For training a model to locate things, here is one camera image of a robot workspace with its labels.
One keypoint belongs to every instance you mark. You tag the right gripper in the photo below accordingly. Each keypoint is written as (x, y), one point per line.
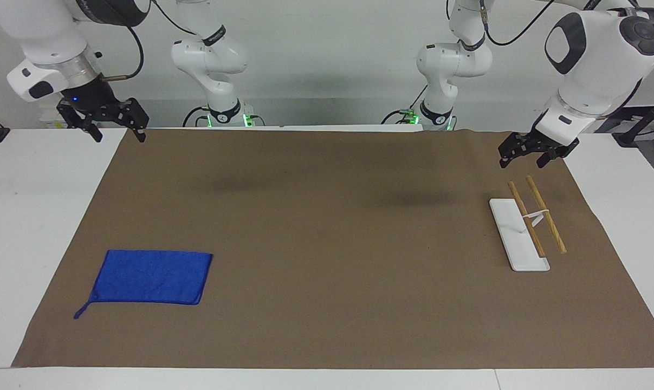
(91, 95)

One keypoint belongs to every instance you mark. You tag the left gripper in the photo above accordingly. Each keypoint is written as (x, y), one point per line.
(541, 144)

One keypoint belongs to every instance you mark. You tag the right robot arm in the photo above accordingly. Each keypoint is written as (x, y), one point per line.
(50, 38)

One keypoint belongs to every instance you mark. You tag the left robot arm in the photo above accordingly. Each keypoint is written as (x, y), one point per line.
(597, 59)

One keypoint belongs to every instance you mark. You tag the blue towel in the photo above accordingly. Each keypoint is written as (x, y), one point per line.
(150, 276)

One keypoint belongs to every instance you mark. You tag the white rack with wooden bars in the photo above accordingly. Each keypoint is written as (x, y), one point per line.
(513, 238)

